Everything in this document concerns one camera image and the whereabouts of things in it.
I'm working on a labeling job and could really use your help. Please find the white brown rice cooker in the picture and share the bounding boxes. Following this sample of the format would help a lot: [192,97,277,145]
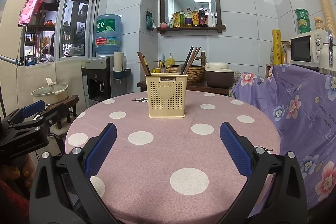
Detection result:
[205,62,235,89]

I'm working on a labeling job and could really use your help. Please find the stacked green cups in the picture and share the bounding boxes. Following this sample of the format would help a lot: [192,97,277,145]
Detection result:
[295,9,311,34]

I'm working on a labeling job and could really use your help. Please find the brown wooden chopstick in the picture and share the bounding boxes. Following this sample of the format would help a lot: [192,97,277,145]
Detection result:
[192,47,201,64]
[182,47,198,75]
[137,52,151,76]

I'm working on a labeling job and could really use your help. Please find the blue water jug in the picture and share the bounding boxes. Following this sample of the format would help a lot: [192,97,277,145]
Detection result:
[94,14,122,56]

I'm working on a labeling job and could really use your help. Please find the yellow soap bottle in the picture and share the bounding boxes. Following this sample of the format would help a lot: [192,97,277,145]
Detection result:
[165,53,175,67]

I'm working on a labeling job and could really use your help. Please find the beige plastic utensil holder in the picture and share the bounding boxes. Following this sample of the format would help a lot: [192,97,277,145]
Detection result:
[145,73,187,119]

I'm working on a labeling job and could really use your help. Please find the black gold-banded chopstick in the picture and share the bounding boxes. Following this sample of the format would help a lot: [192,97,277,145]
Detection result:
[142,55,151,76]

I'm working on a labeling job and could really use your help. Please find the green hanging packet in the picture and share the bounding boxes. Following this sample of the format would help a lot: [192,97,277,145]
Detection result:
[146,11,156,31]

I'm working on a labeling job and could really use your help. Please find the yellow roll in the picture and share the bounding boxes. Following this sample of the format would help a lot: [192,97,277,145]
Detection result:
[272,29,282,65]

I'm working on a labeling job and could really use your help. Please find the dark black chopstick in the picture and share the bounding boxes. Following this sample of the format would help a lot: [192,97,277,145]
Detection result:
[182,46,194,75]

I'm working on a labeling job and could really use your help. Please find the small dark wooden stool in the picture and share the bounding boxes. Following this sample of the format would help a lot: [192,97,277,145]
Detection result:
[43,95,79,129]

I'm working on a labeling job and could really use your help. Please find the white cooking pot with lid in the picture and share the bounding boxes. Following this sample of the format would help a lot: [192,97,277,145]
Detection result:
[31,77,68,106]

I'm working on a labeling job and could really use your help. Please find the person left hand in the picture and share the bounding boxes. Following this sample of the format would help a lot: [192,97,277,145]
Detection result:
[1,155,35,190]

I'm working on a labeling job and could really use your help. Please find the wooden framed mirror shelf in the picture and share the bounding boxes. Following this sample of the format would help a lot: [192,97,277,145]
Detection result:
[157,0,226,34]

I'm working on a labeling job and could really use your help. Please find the white microwave oven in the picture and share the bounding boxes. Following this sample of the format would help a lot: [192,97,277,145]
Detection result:
[290,29,328,68]

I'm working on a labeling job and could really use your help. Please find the bamboo style faucet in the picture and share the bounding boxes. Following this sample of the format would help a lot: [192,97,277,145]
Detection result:
[195,51,207,66]

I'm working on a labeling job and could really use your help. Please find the yellow mug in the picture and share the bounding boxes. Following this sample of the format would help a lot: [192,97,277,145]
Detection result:
[153,68,161,73]

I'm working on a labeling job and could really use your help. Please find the woven basin sink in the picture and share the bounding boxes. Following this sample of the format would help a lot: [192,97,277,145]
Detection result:
[165,65,205,83]

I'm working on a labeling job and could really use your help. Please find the yellow oil bottle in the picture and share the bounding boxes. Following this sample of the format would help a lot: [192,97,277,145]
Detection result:
[192,7,199,27]

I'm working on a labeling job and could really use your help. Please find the purple floral cloth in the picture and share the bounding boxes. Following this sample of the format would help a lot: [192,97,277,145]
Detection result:
[233,64,335,208]

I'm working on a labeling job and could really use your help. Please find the dark soy sauce bottle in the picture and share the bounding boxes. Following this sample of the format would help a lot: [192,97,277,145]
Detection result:
[198,5,209,27]

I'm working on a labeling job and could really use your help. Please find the water dispenser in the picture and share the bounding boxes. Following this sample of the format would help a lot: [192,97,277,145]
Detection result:
[82,55,131,107]

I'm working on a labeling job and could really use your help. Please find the pink polka dot tablecloth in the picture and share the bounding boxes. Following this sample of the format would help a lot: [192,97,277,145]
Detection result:
[66,92,280,223]

